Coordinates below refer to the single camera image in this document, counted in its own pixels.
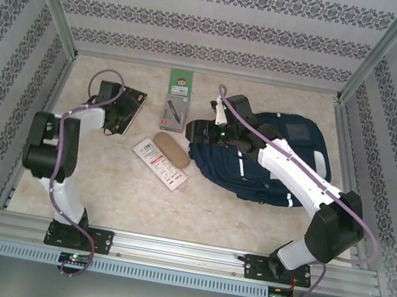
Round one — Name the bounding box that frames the aluminium mounting rail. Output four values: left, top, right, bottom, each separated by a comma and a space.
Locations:
0, 208, 381, 297

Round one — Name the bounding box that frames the white packet with red print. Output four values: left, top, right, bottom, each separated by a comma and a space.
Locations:
126, 135, 195, 195

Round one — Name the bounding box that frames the navy blue student backpack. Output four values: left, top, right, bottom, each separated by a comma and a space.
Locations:
180, 96, 342, 216

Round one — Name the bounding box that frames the slotted grey cable duct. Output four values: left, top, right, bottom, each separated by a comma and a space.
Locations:
0, 239, 271, 297

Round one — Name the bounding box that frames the black left camera cable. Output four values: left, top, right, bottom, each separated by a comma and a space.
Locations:
102, 122, 127, 140

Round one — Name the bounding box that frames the right aluminium corner post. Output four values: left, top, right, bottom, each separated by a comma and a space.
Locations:
335, 0, 397, 115

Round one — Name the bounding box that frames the grey pen box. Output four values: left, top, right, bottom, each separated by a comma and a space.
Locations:
158, 92, 192, 135

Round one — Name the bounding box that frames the black book with barcode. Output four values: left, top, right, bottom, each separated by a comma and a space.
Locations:
112, 85, 151, 142

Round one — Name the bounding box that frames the green booklet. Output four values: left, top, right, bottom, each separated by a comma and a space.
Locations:
167, 68, 196, 98

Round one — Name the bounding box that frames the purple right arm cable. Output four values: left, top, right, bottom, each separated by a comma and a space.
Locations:
182, 84, 397, 297

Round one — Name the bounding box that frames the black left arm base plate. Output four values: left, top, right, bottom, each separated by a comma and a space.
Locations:
44, 220, 115, 256

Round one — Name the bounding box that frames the right aluminium side rail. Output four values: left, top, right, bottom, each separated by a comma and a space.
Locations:
308, 102, 396, 271

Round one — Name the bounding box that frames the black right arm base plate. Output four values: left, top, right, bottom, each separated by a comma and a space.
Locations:
242, 252, 312, 290

